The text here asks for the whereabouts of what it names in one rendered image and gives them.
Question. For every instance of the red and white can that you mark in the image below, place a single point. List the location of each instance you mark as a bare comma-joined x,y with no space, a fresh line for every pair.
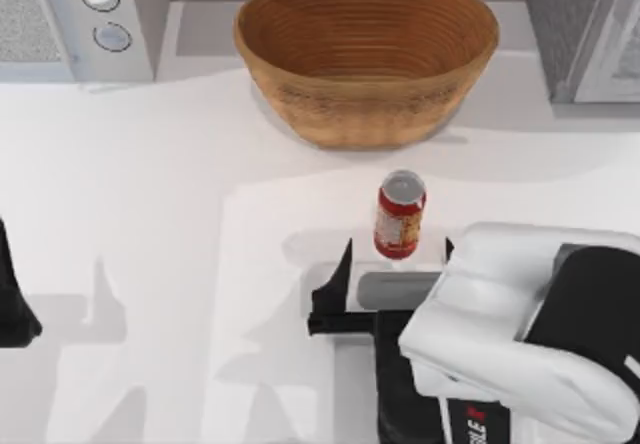
399,224

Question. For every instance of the brown woven basket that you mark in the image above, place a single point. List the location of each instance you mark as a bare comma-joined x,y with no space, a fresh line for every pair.
367,64

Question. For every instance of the grey cabinet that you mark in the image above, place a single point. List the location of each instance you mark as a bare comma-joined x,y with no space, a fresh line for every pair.
555,24

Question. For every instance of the pale microwave oven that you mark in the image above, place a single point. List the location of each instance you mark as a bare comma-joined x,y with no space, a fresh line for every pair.
135,39

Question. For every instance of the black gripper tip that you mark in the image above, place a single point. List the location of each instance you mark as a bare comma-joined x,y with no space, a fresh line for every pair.
15,304

